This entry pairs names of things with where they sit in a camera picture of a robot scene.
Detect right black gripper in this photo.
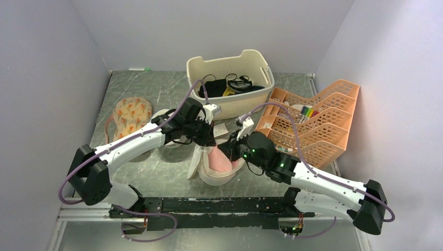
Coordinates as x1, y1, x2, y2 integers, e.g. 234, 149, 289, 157
218, 129, 267, 170

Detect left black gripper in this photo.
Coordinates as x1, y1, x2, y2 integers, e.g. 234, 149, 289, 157
184, 116, 216, 147

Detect pink bra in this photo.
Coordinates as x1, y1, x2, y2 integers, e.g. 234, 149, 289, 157
208, 146, 233, 172

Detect beige trim mesh laundry bag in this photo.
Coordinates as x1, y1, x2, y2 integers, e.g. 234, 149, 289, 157
187, 138, 245, 186

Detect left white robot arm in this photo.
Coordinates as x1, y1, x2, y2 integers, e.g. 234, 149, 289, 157
67, 97, 221, 218

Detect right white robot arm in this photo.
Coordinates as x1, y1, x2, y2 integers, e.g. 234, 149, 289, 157
218, 132, 388, 235

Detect grey trim mesh laundry bag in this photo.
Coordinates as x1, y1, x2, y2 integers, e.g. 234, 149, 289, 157
150, 109, 183, 149

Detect small white red box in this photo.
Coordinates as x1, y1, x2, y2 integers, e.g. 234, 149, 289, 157
213, 123, 229, 138

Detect black garments in basket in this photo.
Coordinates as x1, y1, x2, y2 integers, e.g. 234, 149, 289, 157
202, 73, 265, 98

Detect orange plastic file organizer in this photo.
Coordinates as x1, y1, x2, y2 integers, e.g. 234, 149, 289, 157
256, 79, 360, 169

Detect floral orange sleep mask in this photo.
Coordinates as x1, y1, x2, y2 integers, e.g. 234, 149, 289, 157
104, 97, 153, 144

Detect coloured markers set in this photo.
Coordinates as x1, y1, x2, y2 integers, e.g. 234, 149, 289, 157
299, 106, 319, 123

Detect cream plastic basket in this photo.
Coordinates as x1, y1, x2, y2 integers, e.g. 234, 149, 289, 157
186, 49, 275, 120

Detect green white marker pen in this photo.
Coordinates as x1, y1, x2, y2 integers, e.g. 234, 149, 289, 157
128, 67, 151, 71

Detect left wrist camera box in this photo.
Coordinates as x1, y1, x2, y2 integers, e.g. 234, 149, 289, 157
203, 104, 221, 124

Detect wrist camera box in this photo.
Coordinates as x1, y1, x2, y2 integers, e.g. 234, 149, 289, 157
203, 104, 221, 124
236, 117, 254, 141

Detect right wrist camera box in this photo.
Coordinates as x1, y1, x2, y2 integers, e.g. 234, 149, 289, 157
236, 117, 254, 141

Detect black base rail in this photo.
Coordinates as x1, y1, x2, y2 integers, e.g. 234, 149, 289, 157
109, 197, 315, 231

